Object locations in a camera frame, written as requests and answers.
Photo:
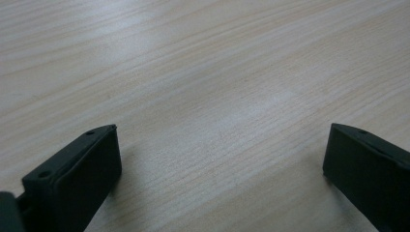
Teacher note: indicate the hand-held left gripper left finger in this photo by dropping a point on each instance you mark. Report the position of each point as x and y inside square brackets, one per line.
[77, 180]

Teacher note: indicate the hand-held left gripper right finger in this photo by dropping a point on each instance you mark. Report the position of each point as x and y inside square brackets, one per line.
[364, 170]

